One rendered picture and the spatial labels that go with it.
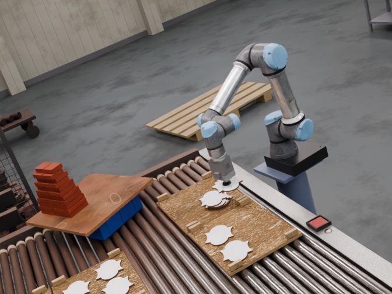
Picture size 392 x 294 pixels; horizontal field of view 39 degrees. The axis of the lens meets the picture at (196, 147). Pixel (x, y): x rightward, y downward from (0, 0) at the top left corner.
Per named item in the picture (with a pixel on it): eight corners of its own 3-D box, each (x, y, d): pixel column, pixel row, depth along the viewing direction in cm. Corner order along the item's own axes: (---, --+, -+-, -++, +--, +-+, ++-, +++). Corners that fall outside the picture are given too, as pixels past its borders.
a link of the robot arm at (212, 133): (220, 120, 241) (206, 129, 237) (227, 142, 245) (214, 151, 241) (209, 118, 247) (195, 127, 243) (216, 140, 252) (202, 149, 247)
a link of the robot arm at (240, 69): (240, 38, 270) (190, 120, 259) (256, 38, 262) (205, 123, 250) (253, 52, 277) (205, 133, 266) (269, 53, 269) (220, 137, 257)
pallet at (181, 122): (234, 87, 722) (231, 78, 717) (282, 94, 644) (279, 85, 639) (146, 133, 666) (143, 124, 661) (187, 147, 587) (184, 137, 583)
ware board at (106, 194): (92, 175, 324) (91, 172, 324) (154, 180, 292) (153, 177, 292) (26, 224, 291) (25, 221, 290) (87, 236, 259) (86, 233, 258)
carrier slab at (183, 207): (214, 176, 299) (213, 173, 298) (251, 202, 263) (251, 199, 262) (157, 205, 289) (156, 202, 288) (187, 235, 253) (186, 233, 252)
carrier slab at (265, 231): (252, 202, 262) (251, 199, 262) (303, 235, 226) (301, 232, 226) (188, 236, 252) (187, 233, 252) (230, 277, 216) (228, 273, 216)
